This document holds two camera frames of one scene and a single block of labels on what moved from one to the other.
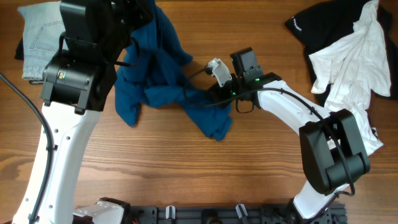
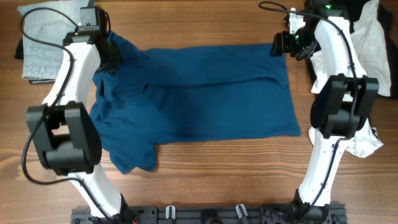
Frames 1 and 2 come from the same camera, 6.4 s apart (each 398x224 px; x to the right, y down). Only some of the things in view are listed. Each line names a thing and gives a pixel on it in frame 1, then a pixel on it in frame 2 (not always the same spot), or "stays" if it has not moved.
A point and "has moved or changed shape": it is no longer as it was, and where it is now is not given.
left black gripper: (138, 7) to (117, 56)
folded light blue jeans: (43, 27) stays
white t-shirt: (349, 69) stays
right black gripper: (219, 98) to (281, 45)
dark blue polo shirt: (151, 77) has moved or changed shape
